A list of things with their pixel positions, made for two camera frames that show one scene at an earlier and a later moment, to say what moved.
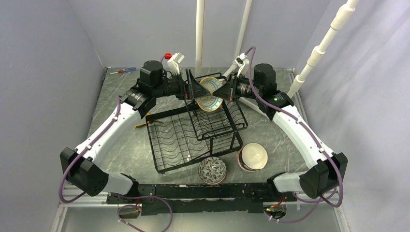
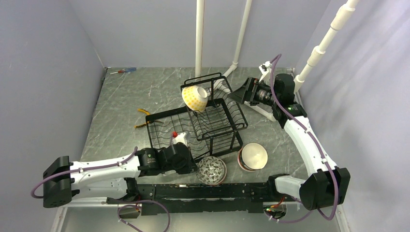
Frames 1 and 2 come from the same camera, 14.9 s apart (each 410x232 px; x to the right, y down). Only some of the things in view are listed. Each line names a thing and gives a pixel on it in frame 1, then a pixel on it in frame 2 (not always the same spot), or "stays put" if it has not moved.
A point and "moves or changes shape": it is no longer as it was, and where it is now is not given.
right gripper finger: x=223 y=92 → x=241 y=94
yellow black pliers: x=150 y=122 stays put
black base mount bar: x=239 y=197 stays put
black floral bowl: x=212 y=170 stays put
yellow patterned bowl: x=211 y=103 moves or changes shape
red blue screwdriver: x=125 y=70 stays put
